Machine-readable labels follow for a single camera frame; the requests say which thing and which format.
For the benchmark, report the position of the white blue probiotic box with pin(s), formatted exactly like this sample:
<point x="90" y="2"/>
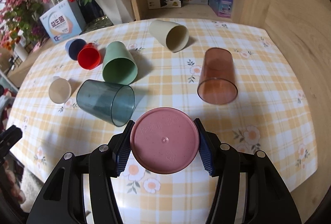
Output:
<point x="63" y="21"/>

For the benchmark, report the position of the pink blossom branch arrangement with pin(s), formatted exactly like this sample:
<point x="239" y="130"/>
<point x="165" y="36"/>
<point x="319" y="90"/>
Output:
<point x="20" y="18"/>

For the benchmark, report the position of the pink plastic cup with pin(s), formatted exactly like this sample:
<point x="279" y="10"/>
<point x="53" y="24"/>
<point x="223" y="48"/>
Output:
<point x="164" y="140"/>

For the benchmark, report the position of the purple small box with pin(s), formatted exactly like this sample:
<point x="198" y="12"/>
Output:
<point x="222" y="8"/>

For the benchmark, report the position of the yellow plaid floral tablecloth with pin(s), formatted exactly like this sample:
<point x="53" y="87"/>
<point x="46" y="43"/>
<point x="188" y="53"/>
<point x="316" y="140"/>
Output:
<point x="270" y="113"/>

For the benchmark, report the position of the brown transparent cup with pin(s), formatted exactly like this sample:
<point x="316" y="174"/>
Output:
<point x="217" y="83"/>

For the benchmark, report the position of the white faceted vase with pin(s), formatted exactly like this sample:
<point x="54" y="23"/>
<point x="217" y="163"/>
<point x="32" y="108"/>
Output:
<point x="118" y="11"/>

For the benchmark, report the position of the low wooden sideboard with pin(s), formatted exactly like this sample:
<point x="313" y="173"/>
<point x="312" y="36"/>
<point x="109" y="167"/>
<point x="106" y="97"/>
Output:
<point x="18" y="75"/>

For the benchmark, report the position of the green patterned tray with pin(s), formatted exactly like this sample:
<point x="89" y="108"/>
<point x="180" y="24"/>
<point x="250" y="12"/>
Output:
<point x="98" y="23"/>

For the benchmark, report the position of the teal transparent cup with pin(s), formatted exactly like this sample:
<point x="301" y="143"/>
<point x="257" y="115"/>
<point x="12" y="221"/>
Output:
<point x="111" y="102"/>

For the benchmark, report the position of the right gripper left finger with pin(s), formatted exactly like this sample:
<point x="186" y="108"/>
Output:
<point x="61" y="199"/>

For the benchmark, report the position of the beige plastic cup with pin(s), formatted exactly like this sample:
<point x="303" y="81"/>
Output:
<point x="171" y="35"/>

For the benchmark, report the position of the small white cup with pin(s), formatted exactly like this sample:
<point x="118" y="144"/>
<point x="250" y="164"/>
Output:
<point x="59" y="90"/>

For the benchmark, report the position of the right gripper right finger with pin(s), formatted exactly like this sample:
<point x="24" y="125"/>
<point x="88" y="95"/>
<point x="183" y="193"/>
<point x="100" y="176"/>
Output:
<point x="267" y="198"/>

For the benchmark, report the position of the green plastic cup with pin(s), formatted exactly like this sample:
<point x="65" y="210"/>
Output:
<point x="118" y="64"/>

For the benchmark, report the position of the blue plastic cup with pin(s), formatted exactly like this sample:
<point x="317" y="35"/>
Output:
<point x="73" y="47"/>

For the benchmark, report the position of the red plastic cup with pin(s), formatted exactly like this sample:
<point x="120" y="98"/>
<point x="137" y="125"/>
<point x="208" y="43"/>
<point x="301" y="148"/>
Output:
<point x="89" y="57"/>

